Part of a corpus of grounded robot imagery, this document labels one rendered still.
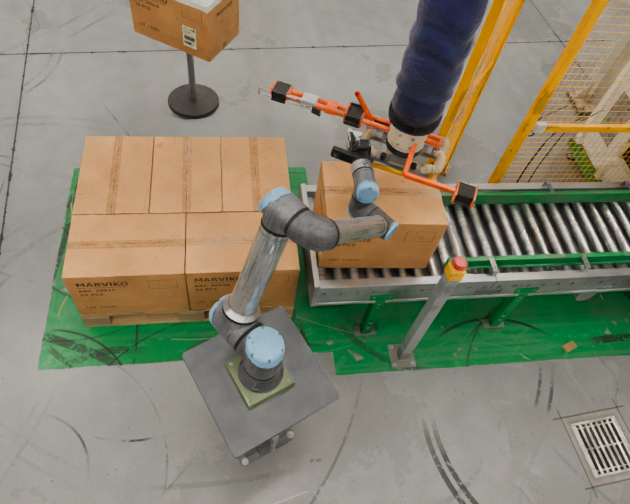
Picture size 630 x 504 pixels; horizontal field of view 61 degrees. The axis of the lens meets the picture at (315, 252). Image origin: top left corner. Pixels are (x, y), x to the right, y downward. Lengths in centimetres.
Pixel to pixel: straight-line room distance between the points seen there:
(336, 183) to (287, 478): 154
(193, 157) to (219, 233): 59
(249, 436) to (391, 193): 133
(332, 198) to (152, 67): 265
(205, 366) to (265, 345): 40
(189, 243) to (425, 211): 125
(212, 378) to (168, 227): 100
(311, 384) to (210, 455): 88
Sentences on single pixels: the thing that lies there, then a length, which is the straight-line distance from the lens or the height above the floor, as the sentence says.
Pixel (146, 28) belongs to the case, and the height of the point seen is 69.
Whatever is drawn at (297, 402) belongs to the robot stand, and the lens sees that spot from 229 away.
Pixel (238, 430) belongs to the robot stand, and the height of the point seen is 75.
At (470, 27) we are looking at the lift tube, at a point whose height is 192.
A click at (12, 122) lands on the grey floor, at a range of 458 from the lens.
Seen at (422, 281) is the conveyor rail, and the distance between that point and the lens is 287.
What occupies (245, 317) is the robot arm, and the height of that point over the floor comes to 109.
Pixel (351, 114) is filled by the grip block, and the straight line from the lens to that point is 242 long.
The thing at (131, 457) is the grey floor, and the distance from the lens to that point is 305.
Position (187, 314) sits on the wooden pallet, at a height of 10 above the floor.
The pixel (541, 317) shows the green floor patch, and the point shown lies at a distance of 381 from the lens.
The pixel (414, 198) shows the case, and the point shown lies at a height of 95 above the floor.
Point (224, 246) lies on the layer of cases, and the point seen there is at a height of 54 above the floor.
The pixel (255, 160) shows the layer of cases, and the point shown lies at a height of 54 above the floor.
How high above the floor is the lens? 292
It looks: 55 degrees down
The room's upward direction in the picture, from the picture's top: 12 degrees clockwise
